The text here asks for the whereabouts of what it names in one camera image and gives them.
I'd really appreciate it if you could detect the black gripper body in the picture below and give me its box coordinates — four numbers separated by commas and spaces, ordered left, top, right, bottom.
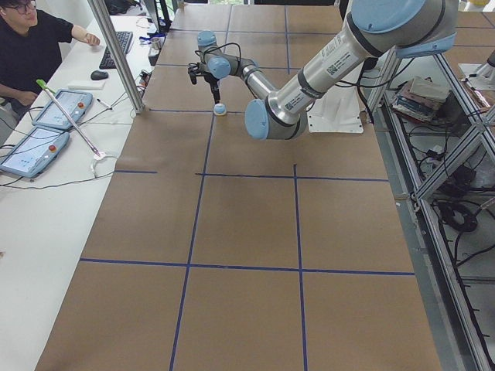
203, 72, 219, 88

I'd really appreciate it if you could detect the light blue desk bell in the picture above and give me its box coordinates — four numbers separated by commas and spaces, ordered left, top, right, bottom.
213, 103, 227, 116

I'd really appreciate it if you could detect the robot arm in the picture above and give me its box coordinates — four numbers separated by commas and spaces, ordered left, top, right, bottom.
188, 1, 458, 140

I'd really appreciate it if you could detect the metal cup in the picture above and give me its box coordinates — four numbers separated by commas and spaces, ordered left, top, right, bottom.
148, 37, 162, 57

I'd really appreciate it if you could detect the black keyboard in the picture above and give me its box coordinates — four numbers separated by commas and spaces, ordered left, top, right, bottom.
98, 30, 135, 70

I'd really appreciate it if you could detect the black computer mouse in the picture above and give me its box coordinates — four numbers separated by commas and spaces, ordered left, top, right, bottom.
90, 70, 109, 81

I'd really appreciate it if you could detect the black marker pen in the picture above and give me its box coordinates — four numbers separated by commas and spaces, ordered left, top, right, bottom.
96, 98, 113, 111

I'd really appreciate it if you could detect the white foam block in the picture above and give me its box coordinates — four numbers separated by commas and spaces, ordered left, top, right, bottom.
67, 80, 106, 90

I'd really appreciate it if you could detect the upper teach pendant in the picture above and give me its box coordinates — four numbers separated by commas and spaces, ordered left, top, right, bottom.
31, 88, 94, 131

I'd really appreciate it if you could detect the teach pendant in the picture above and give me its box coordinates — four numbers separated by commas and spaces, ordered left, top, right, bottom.
1, 126, 70, 179
31, 88, 94, 131

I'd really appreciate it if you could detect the long metal rod tool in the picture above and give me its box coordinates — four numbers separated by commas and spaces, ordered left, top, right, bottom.
36, 79, 109, 161

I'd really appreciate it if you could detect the person in black shirt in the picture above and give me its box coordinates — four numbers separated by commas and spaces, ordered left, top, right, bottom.
1, 1, 100, 117

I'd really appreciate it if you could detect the lower teach pendant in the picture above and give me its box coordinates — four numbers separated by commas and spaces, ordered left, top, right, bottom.
1, 126, 70, 179

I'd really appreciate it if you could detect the stack of books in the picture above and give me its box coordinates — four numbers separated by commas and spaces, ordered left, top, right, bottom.
391, 77, 450, 122

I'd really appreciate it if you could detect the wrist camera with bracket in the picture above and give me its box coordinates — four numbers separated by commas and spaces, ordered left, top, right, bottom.
187, 63, 203, 85

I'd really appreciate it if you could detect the aluminium frame post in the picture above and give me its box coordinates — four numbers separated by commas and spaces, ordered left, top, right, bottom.
88, 0, 145, 114

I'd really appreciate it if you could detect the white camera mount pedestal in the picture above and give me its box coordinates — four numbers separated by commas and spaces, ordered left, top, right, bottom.
308, 87, 364, 134

